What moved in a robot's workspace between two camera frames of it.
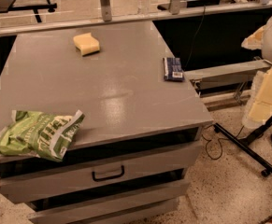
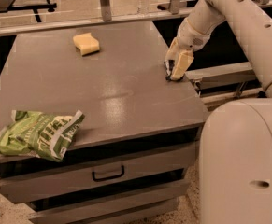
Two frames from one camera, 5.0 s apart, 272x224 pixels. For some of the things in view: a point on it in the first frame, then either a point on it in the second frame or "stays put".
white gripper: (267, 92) -> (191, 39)
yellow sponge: (87, 44) stays put
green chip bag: (36, 133) stays put
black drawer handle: (122, 172) stays put
